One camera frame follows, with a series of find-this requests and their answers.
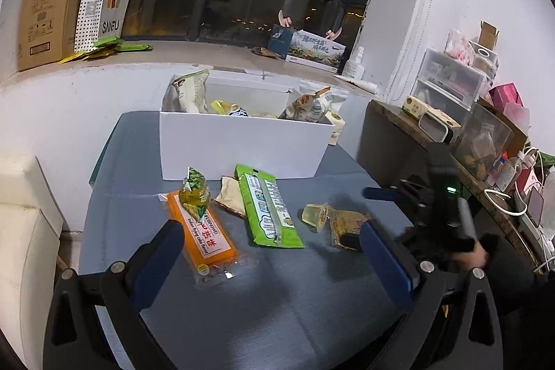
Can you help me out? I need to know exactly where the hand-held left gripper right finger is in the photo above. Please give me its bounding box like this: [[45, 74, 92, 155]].
[[360, 219, 504, 370]]

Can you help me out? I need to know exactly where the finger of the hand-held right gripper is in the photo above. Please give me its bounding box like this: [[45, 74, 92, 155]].
[[340, 232, 362, 251], [362, 179, 428, 208]]

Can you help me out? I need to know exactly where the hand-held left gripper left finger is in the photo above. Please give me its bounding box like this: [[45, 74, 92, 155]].
[[43, 219, 185, 370]]

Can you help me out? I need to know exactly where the brown cat print packet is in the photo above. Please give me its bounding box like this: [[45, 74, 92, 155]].
[[330, 209, 371, 251]]

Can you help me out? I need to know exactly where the small jelly cup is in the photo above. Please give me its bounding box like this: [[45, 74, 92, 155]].
[[302, 203, 332, 233]]

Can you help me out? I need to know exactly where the orange cake packet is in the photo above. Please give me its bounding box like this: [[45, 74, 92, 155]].
[[158, 190, 261, 288]]

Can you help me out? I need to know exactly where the small green pea packet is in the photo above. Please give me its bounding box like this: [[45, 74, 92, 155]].
[[179, 166, 212, 225]]

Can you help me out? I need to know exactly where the long green snack packet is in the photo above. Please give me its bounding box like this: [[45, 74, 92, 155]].
[[234, 164, 305, 249]]

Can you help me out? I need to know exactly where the beige snack packet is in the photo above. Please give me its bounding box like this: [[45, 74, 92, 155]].
[[211, 176, 248, 219]]

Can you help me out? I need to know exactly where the noodle print snack packet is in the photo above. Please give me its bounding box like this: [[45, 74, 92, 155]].
[[280, 88, 334, 123]]

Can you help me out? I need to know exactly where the white cardboard box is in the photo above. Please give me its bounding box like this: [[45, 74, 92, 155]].
[[159, 69, 336, 180]]

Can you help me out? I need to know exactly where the yellow chip packet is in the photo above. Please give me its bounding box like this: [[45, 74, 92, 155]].
[[211, 100, 250, 117]]

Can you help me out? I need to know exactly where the long white snack packet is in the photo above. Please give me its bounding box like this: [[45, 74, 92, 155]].
[[173, 69, 210, 113]]

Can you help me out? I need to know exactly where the person's right hand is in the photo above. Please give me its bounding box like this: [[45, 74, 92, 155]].
[[470, 238, 493, 269]]

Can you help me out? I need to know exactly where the small clear bottle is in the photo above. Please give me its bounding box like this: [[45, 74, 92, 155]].
[[488, 153, 510, 186]]

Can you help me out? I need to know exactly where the wooden side shelf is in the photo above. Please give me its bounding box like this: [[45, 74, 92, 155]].
[[358, 99, 555, 275]]

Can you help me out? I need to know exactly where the yellow tissue pack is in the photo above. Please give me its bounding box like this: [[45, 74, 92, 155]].
[[325, 112, 345, 146]]

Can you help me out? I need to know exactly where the clear plastic container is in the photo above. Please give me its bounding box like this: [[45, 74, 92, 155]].
[[451, 101, 514, 180]]

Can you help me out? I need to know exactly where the white and black speaker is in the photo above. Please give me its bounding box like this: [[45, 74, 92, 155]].
[[417, 113, 454, 143]]

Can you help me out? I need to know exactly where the grey-blue tablecloth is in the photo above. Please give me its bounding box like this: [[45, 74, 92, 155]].
[[80, 110, 417, 370]]

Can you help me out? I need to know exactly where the white power strip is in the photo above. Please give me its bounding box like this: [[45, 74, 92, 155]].
[[514, 209, 555, 262]]

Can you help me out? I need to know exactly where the small cream tissue pack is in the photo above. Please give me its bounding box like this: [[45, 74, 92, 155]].
[[429, 110, 461, 129], [402, 95, 434, 117]]

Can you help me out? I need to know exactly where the white charger plug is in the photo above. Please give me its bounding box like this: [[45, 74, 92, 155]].
[[516, 147, 538, 171]]

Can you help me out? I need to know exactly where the clear drawer organizer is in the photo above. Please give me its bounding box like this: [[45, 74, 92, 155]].
[[414, 48, 486, 113]]

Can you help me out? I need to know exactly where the white plastic bottle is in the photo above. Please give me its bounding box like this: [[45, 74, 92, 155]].
[[342, 47, 366, 78]]

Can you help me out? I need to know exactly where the pink box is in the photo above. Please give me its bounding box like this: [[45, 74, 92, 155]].
[[489, 83, 523, 106]]

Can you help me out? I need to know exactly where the cream leather sofa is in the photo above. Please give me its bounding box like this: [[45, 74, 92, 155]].
[[0, 153, 83, 358]]

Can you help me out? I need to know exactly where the landscape print tissue box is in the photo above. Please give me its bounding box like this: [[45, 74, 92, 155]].
[[266, 25, 348, 72]]

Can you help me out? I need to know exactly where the pink floral pouch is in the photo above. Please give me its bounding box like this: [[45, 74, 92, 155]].
[[444, 28, 475, 65]]

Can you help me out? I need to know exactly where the small open cardboard box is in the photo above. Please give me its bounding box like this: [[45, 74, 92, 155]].
[[479, 21, 499, 48]]

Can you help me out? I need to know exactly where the pile of green sachets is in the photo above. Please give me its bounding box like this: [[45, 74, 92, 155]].
[[58, 38, 152, 64]]

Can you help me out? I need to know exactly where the brown cardboard box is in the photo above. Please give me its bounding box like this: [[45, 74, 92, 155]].
[[17, 0, 94, 71]]

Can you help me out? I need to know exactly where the white cable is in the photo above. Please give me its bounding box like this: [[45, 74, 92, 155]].
[[483, 188, 521, 219]]

